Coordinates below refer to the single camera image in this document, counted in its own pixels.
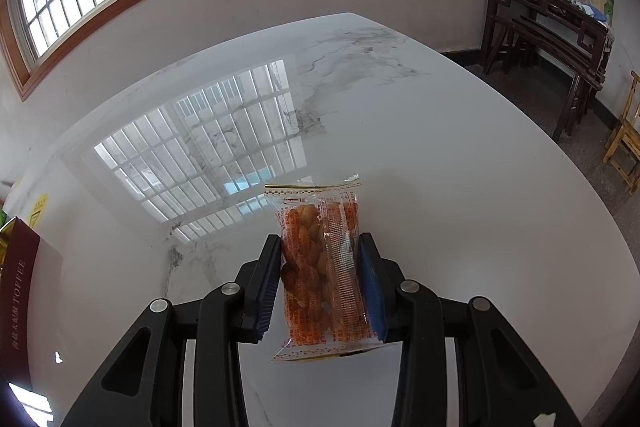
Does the orange twisted dough snack packet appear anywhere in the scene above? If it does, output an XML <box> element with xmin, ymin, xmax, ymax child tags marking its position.
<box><xmin>264</xmin><ymin>175</ymin><xmax>383</xmax><ymax>363</ymax></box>

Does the gold tin box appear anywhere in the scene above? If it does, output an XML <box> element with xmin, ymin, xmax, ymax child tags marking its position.
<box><xmin>0</xmin><ymin>216</ymin><xmax>41</xmax><ymax>378</ymax></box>

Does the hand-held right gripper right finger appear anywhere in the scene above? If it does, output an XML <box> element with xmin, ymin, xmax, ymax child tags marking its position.
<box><xmin>357</xmin><ymin>232</ymin><xmax>583</xmax><ymax>427</ymax></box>

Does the dark wooden side table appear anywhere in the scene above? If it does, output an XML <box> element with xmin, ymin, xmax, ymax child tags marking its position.
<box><xmin>481</xmin><ymin>0</ymin><xmax>616</xmax><ymax>140</ymax></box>

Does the light wooden chair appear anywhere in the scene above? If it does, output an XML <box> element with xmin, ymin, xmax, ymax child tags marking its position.
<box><xmin>602</xmin><ymin>71</ymin><xmax>640</xmax><ymax>196</ymax></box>

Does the round yellow table sticker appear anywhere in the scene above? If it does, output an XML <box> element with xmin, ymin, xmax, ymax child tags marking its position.
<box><xmin>27</xmin><ymin>193</ymin><xmax>50</xmax><ymax>228</ymax></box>

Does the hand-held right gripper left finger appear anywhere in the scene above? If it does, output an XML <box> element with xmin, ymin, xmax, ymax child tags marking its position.
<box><xmin>60</xmin><ymin>234</ymin><xmax>282</xmax><ymax>427</ymax></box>

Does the green box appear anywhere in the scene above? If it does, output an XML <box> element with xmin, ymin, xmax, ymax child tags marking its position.
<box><xmin>592</xmin><ymin>0</ymin><xmax>615</xmax><ymax>25</ymax></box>

